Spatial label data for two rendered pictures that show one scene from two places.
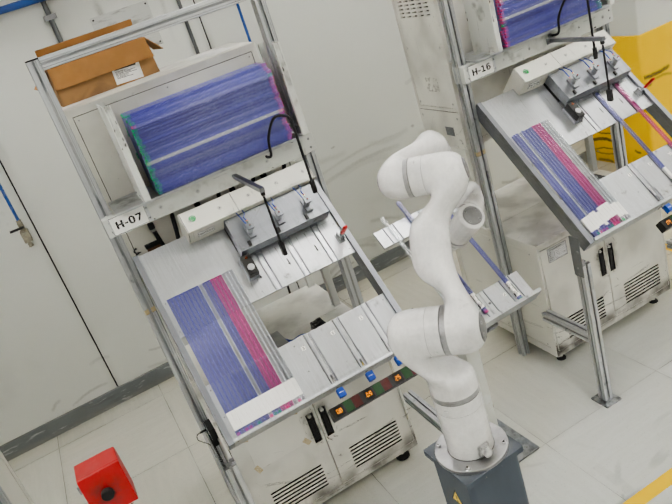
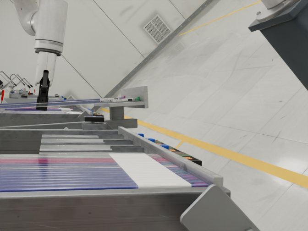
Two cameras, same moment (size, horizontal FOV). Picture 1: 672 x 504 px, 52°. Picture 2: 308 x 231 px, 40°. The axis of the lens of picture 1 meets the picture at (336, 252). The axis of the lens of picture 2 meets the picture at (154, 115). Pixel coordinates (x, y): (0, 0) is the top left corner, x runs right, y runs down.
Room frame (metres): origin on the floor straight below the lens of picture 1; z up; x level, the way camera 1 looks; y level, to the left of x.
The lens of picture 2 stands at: (1.64, 0.89, 0.92)
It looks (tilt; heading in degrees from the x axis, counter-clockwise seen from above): 12 degrees down; 281
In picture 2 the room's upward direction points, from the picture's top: 43 degrees counter-clockwise
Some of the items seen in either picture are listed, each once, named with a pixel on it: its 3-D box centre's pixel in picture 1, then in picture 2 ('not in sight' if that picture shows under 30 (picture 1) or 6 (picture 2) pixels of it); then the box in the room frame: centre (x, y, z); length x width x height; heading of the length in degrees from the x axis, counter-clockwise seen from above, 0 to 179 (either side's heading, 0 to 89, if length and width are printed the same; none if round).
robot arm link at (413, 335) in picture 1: (431, 352); not in sight; (1.41, -0.14, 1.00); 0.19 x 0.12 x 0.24; 67
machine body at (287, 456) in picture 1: (294, 403); not in sight; (2.43, 0.37, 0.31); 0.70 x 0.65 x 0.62; 109
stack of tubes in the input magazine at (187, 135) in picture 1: (209, 126); not in sight; (2.34, 0.27, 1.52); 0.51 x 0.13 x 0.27; 109
